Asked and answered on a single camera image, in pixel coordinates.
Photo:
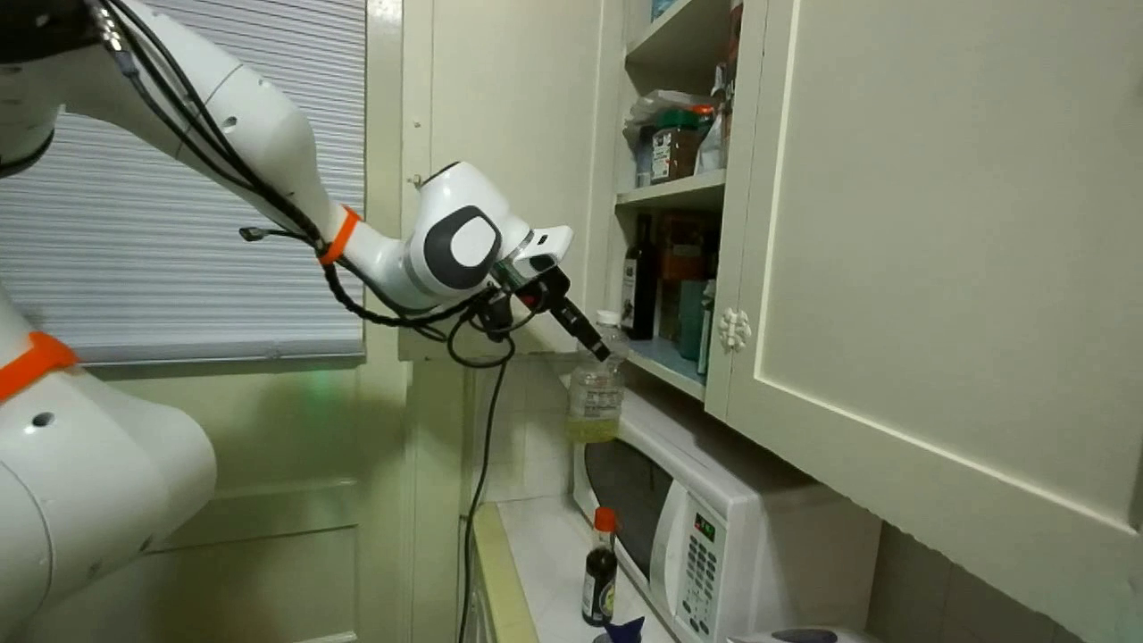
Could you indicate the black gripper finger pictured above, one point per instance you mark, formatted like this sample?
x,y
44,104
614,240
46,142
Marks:
x,y
581,329

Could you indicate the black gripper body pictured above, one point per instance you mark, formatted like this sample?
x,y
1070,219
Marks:
x,y
537,286

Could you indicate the clear plastic bottle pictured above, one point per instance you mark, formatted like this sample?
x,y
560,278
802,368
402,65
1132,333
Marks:
x,y
594,413

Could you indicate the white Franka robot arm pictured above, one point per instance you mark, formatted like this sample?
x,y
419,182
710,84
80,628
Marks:
x,y
262,118

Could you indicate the slim dark bottle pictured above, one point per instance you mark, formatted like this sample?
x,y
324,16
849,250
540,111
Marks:
x,y
645,286

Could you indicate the green bottle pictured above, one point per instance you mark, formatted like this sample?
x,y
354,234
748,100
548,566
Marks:
x,y
694,318

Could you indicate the white cabinet door knob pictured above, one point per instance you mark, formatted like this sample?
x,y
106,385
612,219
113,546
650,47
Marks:
x,y
735,325

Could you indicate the open white upper cabinet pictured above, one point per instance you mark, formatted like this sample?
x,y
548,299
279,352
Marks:
x,y
673,192

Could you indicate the open white cabinet door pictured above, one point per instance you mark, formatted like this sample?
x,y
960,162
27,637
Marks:
x,y
513,94

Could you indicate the white plastic bottle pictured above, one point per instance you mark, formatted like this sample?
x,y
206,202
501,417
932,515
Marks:
x,y
712,137

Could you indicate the dark bottle with red cap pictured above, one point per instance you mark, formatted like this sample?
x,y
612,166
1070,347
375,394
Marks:
x,y
601,578

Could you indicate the closed white cabinet door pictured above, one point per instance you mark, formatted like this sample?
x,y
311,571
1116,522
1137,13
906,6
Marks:
x,y
951,236

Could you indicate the jar with green lid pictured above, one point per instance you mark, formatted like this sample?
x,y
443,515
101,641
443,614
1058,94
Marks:
x,y
675,156

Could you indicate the crumpled plastic bag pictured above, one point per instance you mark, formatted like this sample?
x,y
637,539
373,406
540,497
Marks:
x,y
650,118

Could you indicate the white microwave oven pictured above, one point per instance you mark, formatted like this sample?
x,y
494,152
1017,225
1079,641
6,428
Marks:
x,y
715,503

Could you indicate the white window blinds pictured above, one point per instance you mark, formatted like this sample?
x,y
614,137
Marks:
x,y
180,286

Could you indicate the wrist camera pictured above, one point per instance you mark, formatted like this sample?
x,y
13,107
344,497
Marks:
x,y
551,240

